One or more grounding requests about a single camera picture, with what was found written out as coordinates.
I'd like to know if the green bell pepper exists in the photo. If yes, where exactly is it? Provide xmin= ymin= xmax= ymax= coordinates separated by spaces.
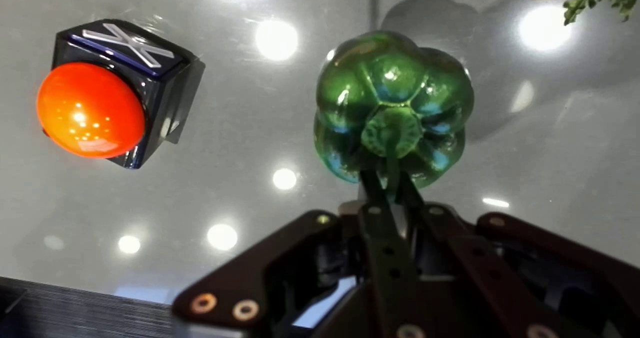
xmin=313 ymin=30 xmax=475 ymax=189

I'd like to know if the black box with orange dome button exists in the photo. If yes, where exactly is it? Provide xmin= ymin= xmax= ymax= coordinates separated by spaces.
xmin=36 ymin=18 xmax=206 ymax=170

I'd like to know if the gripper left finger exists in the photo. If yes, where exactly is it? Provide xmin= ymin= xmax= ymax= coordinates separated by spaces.
xmin=172 ymin=170 xmax=427 ymax=338

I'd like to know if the black ribbed panel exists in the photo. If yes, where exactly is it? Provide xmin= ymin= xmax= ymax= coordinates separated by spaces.
xmin=0 ymin=276 xmax=174 ymax=338

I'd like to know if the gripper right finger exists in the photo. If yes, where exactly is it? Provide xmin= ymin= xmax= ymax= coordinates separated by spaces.
xmin=398 ymin=172 xmax=640 ymax=338

